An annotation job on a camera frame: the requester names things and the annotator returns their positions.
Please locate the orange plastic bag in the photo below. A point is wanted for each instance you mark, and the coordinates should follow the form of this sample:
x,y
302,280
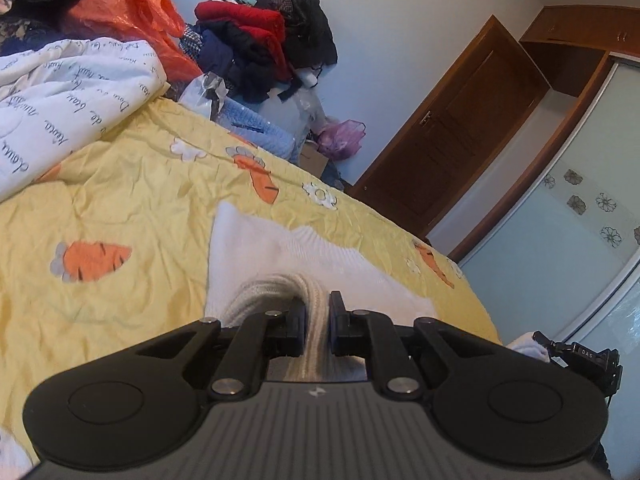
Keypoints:
x,y
154,21

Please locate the black garment on pile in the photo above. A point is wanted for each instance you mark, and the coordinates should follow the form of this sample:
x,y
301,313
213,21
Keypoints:
x,y
308,36

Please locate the white script print quilt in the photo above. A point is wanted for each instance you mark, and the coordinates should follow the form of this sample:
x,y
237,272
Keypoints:
x,y
66,95

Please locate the brown wooden door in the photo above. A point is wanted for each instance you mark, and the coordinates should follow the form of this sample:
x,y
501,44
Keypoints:
x,y
456,132

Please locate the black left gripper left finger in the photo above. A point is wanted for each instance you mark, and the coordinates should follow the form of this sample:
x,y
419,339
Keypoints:
x,y
136,405

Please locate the cardboard box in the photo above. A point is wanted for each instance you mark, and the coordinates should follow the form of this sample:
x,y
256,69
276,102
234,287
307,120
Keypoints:
x,y
311,160

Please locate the grey patterned plastic bag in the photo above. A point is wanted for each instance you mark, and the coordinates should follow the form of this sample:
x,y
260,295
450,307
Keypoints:
x,y
205,95

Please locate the white knit sweater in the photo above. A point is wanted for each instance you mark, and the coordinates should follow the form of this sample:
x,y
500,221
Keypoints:
x,y
252,263

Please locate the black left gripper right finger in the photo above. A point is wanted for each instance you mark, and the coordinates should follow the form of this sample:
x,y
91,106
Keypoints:
x,y
489,401

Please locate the red garment on pile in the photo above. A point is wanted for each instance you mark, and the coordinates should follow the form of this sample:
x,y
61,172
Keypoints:
x,y
265,26

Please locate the frosted glass wardrobe door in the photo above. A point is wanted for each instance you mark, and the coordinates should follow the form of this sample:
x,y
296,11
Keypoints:
x,y
565,260

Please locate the light blue knit blanket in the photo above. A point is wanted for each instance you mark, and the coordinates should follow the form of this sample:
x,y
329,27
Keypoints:
x,y
250,126

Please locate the pink plastic bag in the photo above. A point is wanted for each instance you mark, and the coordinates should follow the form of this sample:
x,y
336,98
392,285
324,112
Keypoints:
x,y
342,140

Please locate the yellow carrot print bedspread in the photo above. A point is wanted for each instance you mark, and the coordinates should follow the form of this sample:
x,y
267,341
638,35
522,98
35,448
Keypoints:
x,y
109,248

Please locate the navy garment on pile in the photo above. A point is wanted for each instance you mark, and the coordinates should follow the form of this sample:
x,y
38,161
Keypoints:
x,y
222,48

